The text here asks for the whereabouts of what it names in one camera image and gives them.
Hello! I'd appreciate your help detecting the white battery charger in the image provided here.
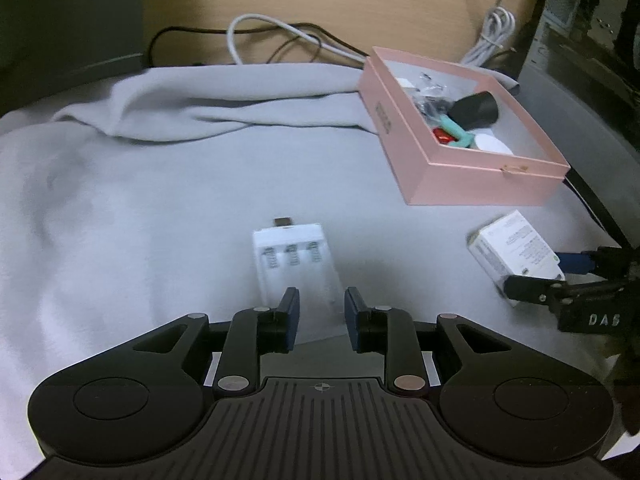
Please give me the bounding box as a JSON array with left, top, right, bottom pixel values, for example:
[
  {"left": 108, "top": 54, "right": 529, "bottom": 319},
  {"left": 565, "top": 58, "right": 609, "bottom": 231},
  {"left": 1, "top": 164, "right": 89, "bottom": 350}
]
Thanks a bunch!
[{"left": 252, "top": 217, "right": 346, "bottom": 346}]

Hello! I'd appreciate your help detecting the grey cloth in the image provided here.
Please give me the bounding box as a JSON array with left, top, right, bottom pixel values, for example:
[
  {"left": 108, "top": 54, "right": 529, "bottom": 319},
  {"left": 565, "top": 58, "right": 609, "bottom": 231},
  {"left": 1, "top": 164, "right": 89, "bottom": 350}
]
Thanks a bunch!
[{"left": 0, "top": 62, "right": 631, "bottom": 480}]

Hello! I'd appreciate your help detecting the coiled white cable bundle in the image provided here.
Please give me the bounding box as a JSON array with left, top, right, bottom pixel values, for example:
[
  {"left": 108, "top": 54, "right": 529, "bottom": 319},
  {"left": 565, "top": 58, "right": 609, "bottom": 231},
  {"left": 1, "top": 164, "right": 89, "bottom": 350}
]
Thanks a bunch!
[{"left": 459, "top": 0, "right": 517, "bottom": 67}]

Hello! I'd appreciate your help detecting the black computer case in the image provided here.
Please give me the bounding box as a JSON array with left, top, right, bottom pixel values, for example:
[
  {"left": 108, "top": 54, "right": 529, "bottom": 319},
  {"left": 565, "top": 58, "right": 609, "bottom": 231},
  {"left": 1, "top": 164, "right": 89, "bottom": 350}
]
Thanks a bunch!
[{"left": 517, "top": 0, "right": 640, "bottom": 251}]

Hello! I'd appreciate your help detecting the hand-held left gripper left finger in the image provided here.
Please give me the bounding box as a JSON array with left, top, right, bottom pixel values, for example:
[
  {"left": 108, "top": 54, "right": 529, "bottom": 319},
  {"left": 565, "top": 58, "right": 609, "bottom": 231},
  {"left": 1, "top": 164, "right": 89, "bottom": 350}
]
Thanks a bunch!
[{"left": 132, "top": 286, "right": 301, "bottom": 401}]

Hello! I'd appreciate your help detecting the small white printed box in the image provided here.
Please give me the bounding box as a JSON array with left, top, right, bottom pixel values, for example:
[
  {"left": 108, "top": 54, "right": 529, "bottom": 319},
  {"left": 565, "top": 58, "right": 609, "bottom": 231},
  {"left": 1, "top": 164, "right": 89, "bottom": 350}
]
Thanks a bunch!
[{"left": 467, "top": 209, "right": 567, "bottom": 308}]

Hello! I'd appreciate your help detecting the clear plastic bag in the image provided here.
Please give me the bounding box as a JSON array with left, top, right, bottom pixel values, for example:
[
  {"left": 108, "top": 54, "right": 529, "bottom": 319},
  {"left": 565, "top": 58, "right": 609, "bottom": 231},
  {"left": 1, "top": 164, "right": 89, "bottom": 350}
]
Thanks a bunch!
[{"left": 412, "top": 71, "right": 451, "bottom": 103}]

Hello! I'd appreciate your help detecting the pink box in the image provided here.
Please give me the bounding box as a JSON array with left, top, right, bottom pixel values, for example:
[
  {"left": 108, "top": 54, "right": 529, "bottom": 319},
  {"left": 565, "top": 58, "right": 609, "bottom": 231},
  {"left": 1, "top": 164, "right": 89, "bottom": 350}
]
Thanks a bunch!
[{"left": 359, "top": 46, "right": 572, "bottom": 207}]

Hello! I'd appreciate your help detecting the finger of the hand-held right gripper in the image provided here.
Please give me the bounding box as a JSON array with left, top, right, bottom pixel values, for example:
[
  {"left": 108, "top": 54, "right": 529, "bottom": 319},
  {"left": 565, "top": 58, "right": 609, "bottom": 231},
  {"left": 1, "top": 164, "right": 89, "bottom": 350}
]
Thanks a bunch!
[
  {"left": 502, "top": 274, "right": 626, "bottom": 311},
  {"left": 555, "top": 246, "right": 626, "bottom": 277}
]

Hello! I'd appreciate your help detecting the white round jar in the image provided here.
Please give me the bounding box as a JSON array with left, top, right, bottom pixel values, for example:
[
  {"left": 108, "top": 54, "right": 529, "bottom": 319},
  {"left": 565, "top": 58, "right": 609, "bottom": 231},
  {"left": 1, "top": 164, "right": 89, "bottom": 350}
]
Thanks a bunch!
[{"left": 472, "top": 132, "right": 516, "bottom": 155}]

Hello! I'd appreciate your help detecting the dark monitor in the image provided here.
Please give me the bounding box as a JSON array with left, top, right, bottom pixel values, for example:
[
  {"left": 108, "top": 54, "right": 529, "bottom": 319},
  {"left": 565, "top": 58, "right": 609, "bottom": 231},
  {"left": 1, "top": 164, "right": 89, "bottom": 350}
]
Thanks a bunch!
[{"left": 0, "top": 0, "right": 146, "bottom": 111}]

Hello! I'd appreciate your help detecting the black round object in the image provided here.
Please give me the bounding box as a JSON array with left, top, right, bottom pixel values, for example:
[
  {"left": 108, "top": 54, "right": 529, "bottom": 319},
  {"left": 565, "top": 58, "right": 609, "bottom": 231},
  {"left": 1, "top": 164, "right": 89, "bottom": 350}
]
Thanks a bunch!
[{"left": 449, "top": 91, "right": 501, "bottom": 128}]

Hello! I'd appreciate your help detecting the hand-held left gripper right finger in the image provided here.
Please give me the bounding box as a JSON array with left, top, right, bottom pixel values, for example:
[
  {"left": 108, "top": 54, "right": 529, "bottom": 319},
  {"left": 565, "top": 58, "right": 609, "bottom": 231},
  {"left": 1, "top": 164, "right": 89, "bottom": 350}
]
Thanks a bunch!
[{"left": 344, "top": 286, "right": 506, "bottom": 401}]

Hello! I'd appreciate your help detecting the teal plastic item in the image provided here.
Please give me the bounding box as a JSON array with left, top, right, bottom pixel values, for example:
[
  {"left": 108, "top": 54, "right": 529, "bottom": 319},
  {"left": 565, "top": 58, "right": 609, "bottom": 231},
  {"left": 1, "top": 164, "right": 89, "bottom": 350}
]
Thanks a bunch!
[{"left": 437, "top": 114, "right": 476, "bottom": 150}]

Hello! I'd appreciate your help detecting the black cable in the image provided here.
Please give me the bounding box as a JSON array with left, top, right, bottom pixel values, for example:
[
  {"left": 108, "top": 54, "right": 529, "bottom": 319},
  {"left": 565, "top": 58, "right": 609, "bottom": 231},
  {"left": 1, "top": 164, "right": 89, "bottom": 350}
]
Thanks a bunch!
[{"left": 147, "top": 22, "right": 366, "bottom": 68}]

